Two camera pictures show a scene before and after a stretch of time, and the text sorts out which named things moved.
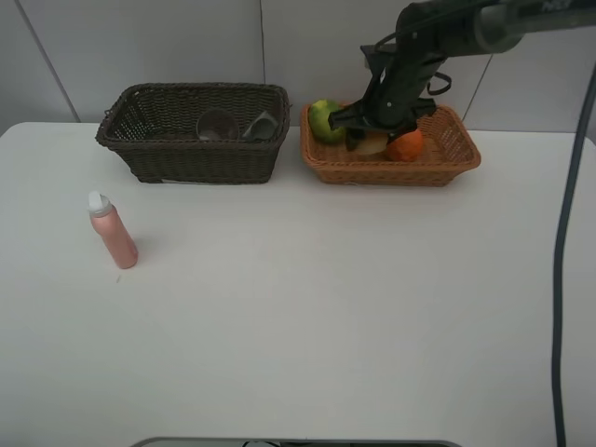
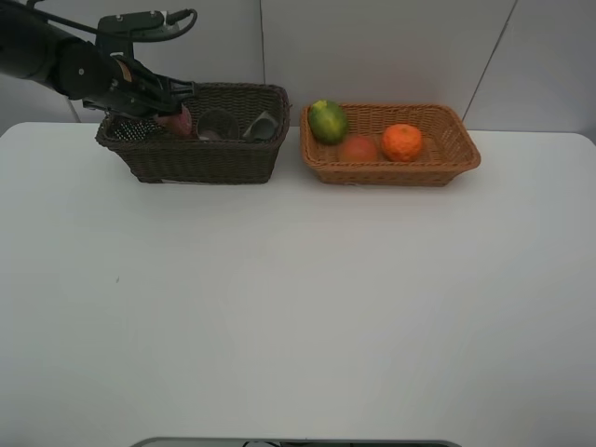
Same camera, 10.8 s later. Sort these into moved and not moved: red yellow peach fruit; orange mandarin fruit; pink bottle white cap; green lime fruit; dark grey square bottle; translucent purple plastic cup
Moved: red yellow peach fruit; pink bottle white cap
Not moved: dark grey square bottle; orange mandarin fruit; translucent purple plastic cup; green lime fruit
